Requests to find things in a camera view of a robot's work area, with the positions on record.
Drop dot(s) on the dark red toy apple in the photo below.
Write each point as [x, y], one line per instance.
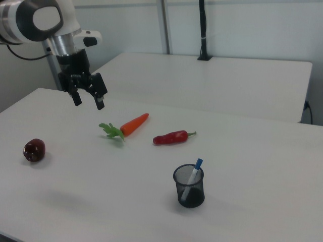
[34, 149]

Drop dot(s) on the black mesh pen cup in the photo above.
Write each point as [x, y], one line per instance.
[189, 189]

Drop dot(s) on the orange toy carrot green leaves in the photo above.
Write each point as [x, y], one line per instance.
[132, 124]

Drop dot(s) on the white marker with blue cap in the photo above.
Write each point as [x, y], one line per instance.
[193, 176]

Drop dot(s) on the black camera pole with base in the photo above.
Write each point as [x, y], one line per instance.
[203, 30]

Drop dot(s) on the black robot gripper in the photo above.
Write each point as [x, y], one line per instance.
[73, 63]

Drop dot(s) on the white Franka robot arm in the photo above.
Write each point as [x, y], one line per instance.
[38, 21]

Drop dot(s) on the red toy chili pepper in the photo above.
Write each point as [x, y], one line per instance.
[170, 137]

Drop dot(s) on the grey partition post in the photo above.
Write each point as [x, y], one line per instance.
[166, 26]

